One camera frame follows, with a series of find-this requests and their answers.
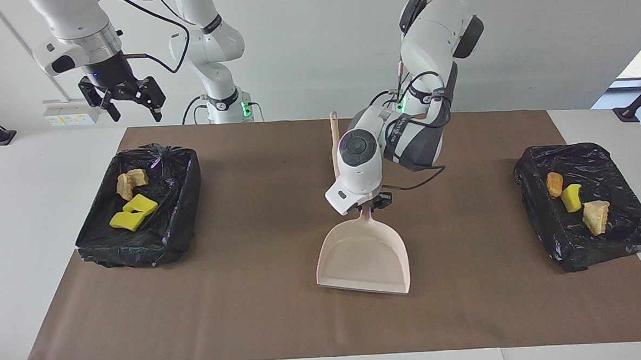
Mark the brown paper table mat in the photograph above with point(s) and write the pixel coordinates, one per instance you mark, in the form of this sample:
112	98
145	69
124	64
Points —
283	322

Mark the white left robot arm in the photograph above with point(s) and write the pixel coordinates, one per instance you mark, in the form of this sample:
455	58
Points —
360	162

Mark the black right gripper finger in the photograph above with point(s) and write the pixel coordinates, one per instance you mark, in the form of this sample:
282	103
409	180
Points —
156	112
113	111

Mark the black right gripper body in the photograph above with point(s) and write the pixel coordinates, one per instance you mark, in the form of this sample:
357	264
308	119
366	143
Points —
111	75

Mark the brown potato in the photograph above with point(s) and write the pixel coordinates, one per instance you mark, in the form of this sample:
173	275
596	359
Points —
554	184

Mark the wedge yellow sponge piece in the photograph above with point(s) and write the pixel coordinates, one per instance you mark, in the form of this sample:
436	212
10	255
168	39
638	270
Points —
127	221

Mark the notched yellow sponge piece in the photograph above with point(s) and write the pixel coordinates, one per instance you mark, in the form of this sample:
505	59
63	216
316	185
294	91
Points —
142	205

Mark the open black bag lined bin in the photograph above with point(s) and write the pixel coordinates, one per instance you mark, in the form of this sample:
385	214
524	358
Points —
170	208

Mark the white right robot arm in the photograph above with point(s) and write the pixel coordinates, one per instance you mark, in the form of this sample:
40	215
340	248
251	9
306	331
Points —
75	17

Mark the beige green stone chunk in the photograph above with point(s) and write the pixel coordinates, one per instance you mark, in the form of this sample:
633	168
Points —
138	177
596	217

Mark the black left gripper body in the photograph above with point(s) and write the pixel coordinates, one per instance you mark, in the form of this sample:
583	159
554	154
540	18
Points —
382	200

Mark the pink brush with black bristles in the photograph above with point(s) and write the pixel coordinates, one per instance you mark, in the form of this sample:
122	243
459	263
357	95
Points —
335	147

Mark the pink plastic dustpan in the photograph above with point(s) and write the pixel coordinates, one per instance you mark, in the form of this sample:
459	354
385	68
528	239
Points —
364	254

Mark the curved yellow sponge piece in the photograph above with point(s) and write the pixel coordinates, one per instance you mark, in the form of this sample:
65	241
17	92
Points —
572	199

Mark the white wall socket box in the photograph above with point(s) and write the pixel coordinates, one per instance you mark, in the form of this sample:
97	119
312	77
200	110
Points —
58	113

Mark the black bag wrapped box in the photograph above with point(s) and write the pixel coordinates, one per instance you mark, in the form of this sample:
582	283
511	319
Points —
612	167

